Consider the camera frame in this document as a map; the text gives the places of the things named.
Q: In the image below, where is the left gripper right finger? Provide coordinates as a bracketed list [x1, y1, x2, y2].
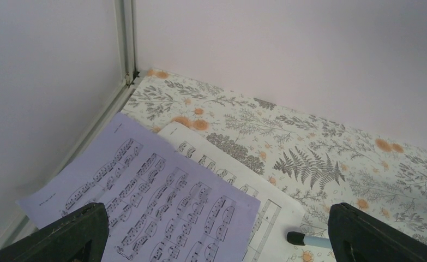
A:
[328, 203, 427, 261]

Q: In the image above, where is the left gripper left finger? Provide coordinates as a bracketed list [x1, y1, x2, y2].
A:
[0, 203, 109, 261]

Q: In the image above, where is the light blue music stand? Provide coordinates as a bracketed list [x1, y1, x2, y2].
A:
[286, 231, 332, 249]

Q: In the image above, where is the white sheet music page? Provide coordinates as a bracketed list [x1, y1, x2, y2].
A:
[159, 122, 305, 261]

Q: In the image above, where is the lavender sheet music page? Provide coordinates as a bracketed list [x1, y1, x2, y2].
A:
[17, 113, 256, 261]

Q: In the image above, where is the floral patterned table mat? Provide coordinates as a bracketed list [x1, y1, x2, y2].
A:
[122, 69, 427, 261]

